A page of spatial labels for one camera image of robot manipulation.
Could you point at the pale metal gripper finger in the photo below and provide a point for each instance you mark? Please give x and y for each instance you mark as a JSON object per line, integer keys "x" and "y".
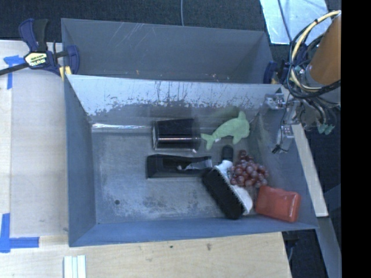
{"x": 285, "y": 136}
{"x": 277, "y": 101}

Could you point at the red grape bunch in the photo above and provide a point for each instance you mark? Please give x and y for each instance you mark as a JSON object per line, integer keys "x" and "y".
{"x": 248, "y": 172}

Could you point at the green toy dolphin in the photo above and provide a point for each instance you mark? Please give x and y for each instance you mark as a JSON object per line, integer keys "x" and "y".
{"x": 232, "y": 129}

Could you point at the orange-red sponge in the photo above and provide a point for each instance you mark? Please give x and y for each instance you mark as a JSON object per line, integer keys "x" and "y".
{"x": 278, "y": 204}

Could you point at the black and white brush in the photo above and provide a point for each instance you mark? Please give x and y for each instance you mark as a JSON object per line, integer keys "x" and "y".
{"x": 224, "y": 193}

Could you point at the black long open box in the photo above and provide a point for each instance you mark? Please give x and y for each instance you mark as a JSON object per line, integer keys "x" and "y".
{"x": 162, "y": 166}

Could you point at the grey metal bin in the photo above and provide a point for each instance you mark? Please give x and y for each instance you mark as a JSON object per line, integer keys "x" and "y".
{"x": 145, "y": 201}

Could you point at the pale wood board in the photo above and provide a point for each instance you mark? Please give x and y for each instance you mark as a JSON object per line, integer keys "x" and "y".
{"x": 37, "y": 155}

